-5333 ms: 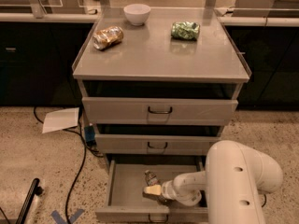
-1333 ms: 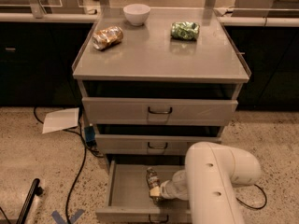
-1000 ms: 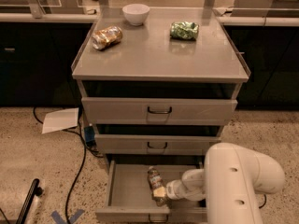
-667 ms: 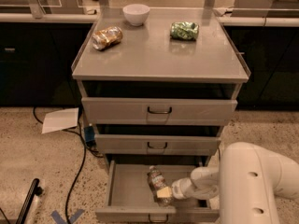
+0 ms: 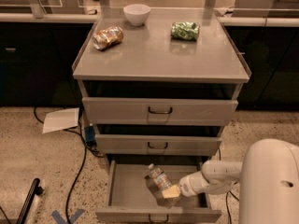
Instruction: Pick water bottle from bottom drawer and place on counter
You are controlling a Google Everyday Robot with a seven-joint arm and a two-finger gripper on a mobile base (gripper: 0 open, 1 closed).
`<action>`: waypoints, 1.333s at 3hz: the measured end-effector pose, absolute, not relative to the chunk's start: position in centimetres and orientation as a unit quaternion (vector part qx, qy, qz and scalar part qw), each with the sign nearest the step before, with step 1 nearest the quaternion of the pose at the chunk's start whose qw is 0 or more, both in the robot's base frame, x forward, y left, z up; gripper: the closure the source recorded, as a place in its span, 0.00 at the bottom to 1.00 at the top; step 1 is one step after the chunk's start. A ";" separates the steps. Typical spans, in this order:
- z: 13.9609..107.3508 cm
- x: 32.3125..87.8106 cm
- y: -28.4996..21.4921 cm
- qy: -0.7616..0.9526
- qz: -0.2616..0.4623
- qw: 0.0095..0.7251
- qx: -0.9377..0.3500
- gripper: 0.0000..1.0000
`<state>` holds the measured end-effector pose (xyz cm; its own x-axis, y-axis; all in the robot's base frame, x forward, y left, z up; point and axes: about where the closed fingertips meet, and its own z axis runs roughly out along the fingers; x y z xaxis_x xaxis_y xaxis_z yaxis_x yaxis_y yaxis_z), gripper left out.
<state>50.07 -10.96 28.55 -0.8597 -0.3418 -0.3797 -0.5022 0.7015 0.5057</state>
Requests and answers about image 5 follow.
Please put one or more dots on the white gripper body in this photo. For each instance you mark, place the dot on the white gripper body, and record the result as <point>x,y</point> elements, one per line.
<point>187,185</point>

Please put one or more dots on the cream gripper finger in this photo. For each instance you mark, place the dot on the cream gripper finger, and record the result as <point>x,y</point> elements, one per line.
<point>172,192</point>

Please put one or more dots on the clear plastic water bottle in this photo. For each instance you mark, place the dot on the clear plastic water bottle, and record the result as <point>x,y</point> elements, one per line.
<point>159,177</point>

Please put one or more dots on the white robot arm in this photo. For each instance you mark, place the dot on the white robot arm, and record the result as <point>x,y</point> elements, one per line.
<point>268,178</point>

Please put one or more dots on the grey open bottom drawer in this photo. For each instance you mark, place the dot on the grey open bottom drawer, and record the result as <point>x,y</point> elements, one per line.
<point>129,200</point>

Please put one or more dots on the grey middle drawer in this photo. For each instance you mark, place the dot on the grey middle drawer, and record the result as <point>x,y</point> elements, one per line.
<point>157,144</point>

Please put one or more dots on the grey metal drawer cabinet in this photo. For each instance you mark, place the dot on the grey metal drawer cabinet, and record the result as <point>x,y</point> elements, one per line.
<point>149,63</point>

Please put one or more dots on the grey top drawer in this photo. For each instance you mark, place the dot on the grey top drawer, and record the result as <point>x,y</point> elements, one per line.
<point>146,111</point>

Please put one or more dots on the dark right counter cabinet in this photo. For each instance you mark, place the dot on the dark right counter cabinet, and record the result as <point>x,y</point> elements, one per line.
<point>271,51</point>

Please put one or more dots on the dark counter cabinet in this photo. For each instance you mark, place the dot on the dark counter cabinet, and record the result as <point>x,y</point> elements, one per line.
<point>271,51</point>
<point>36,61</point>

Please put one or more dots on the dark left counter cabinet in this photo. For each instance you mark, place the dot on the dark left counter cabinet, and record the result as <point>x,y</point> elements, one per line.
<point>36,61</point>

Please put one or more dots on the blue power box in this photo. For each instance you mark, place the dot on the blue power box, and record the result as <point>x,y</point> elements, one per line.
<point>89,135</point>

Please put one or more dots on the white paper sheet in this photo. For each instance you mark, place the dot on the white paper sheet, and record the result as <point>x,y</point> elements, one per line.
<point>60,120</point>

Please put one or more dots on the black bar on floor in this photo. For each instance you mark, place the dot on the black bar on floor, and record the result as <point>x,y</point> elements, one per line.
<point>34,190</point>

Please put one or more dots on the crushed green soda can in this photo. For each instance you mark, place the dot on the crushed green soda can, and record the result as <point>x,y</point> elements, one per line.
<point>185,30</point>

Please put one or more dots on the crushed brown soda can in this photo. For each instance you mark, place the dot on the crushed brown soda can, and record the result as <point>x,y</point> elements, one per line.
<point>108,37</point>

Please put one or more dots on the white ceramic bowl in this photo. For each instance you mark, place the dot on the white ceramic bowl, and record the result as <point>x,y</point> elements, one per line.
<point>136,14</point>

